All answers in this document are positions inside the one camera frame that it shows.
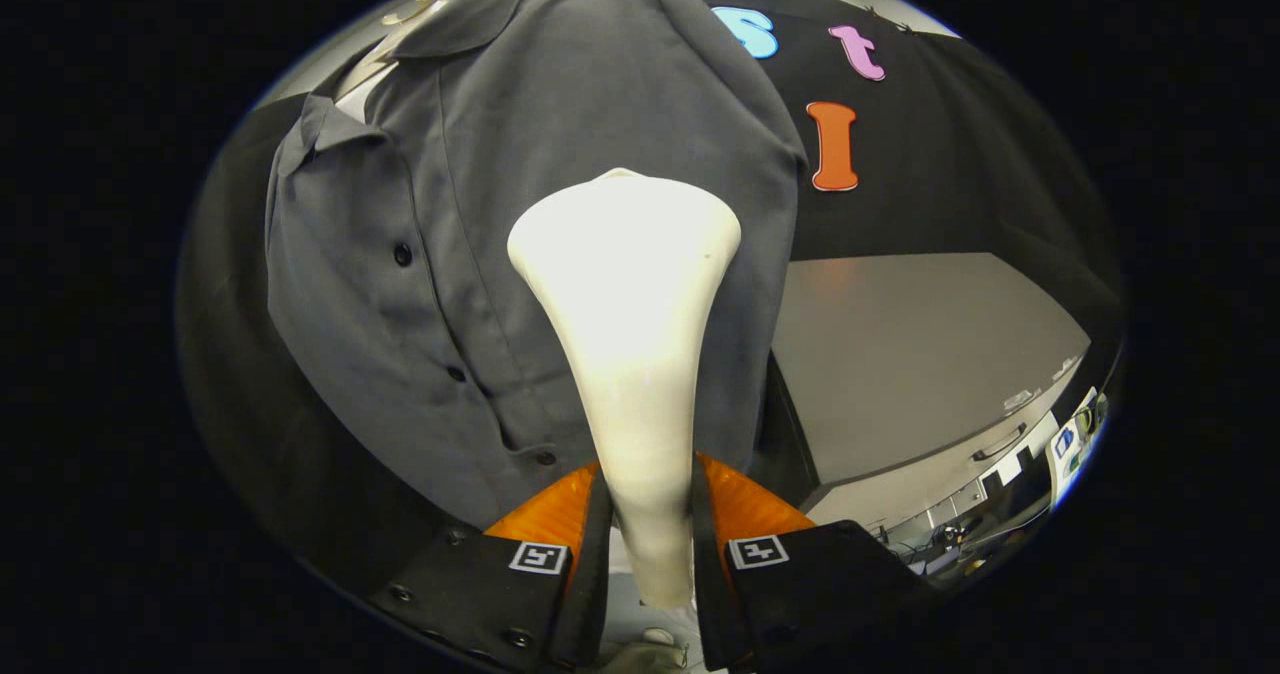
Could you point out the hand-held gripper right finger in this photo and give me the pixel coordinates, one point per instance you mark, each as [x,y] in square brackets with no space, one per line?
[708,574]

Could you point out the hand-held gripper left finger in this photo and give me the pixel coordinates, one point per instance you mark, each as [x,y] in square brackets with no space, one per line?
[592,574]

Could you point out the white garment steamer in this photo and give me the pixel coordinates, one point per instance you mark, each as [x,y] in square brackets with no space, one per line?
[625,304]

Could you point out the grey button-up shirt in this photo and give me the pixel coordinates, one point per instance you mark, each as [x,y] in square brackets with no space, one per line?
[450,204]

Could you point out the grey cabinet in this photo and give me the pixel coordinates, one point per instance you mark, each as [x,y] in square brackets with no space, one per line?
[900,354]

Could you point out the white desk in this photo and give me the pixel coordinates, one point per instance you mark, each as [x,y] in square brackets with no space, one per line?
[1065,474]

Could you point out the small blue item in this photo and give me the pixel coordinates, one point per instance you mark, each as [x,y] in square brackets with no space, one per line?
[1063,442]

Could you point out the cream mannequin hanger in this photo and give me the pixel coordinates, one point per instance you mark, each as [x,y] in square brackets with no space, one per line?
[372,69]

